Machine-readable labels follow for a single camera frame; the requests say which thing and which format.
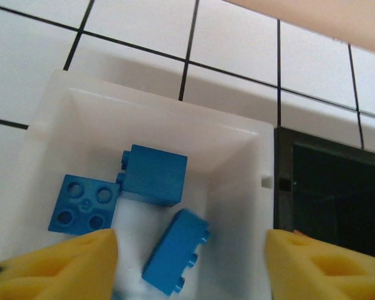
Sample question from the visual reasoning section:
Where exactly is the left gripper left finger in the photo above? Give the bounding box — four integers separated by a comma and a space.
0, 227, 118, 300

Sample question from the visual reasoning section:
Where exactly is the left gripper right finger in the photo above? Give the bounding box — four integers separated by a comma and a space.
265, 228, 375, 300

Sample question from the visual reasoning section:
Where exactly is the blue lego brick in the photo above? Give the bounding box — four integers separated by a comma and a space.
47, 174, 121, 234
115, 143, 188, 208
141, 208, 212, 296

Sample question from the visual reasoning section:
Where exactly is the black plastic container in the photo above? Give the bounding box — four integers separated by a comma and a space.
273, 126, 375, 262

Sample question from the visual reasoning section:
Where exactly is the white plastic container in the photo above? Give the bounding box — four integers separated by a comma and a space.
26, 69, 276, 300

